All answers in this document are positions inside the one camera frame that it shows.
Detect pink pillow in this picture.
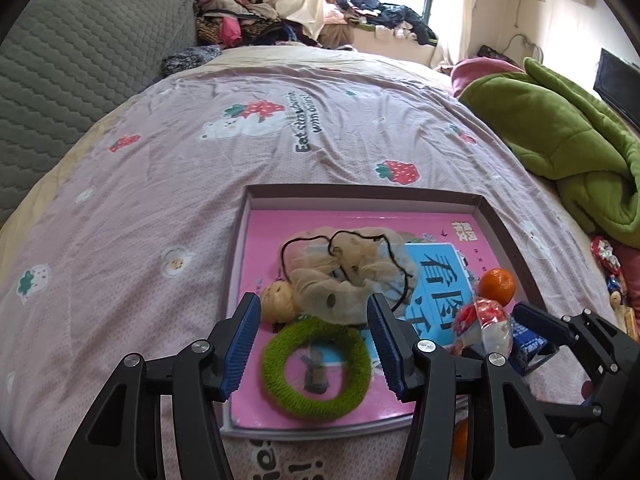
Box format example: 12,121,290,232
450,57,523,101

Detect dark clothes on windowsill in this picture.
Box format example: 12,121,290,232
324,0,438,46

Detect green fleece blanket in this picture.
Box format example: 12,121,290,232
459,57,640,248

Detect white wall cable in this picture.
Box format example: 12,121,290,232
505,34,544,62

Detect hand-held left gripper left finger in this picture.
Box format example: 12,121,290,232
54,291,262,480

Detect red and white snack packet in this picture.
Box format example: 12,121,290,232
451,297,514,361

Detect pink blanket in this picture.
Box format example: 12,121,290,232
614,241,640,311

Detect orange tangerine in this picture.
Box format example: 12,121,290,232
478,268,516,306
452,417,470,461

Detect brown walnut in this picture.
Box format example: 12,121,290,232
262,280,300,323

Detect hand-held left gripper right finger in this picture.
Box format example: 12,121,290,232
366,292,576,480

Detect blue patterned cloth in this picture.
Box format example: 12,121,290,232
161,45,222,78

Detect red patterned wrapper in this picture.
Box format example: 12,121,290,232
590,236,628,306

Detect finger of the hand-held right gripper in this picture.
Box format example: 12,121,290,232
511,302,640,411
537,400,617,439

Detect cream curtain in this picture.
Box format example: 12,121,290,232
275,0,328,51
432,0,488,68

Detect green fuzzy hair ring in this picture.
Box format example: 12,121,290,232
261,316,372,422

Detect grey quilted headboard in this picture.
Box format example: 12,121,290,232
0,0,198,226

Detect pink picture book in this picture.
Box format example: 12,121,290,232
227,210,488,427

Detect blue snack packet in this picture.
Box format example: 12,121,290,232
512,327,549,373

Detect grey shallow cardboard box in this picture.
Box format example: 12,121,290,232
220,184,548,441

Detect black wall television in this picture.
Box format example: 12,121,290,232
593,48,640,131

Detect pile of mixed clothes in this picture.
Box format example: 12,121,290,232
194,0,321,51

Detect beige mesh hair scrunchie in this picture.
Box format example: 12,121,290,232
279,227,416,326

